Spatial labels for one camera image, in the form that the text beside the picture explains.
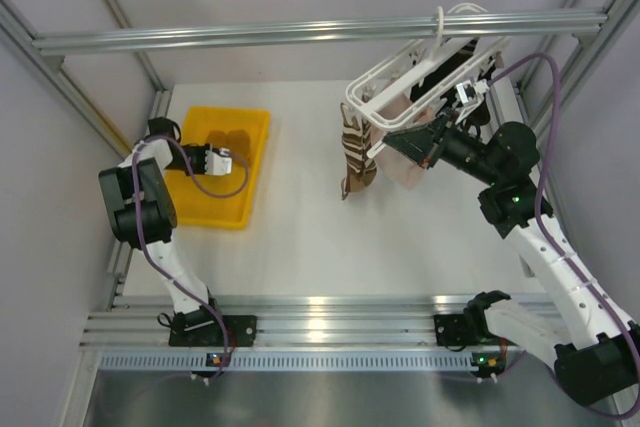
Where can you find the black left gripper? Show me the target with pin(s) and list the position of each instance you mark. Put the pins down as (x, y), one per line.
(202, 149)

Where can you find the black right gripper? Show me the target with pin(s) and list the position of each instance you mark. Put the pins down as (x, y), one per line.
(421, 145)

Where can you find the mustard yellow sock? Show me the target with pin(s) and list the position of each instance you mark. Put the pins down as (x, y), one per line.
(219, 139)
(240, 142)

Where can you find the white plastic clip hanger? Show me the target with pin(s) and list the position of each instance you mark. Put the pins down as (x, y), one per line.
(425, 71)

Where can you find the brown white striped sock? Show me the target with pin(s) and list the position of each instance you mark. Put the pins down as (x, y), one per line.
(355, 139)

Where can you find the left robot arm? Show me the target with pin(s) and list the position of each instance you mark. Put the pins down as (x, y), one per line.
(142, 214)

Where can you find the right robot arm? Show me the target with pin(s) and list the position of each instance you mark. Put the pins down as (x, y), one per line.
(597, 355)

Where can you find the yellow plastic tray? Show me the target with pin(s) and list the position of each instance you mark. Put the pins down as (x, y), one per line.
(219, 202)

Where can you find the aluminium top crossbar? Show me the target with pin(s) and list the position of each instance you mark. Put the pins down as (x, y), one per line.
(558, 21)

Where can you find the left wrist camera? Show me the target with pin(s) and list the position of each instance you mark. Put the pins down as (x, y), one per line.
(218, 162)

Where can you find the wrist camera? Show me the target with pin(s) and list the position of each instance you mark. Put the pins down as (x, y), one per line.
(218, 162)
(469, 95)

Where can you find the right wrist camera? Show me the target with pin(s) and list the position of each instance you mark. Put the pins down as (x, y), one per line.
(469, 95)

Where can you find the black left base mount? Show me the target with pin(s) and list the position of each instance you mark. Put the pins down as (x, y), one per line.
(202, 330)

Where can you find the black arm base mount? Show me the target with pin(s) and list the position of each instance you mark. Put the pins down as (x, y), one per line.
(453, 332)

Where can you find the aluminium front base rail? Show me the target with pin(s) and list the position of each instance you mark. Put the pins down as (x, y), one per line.
(286, 322)

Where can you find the grey slotted cable duct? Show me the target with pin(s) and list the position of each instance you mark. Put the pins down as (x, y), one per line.
(305, 361)

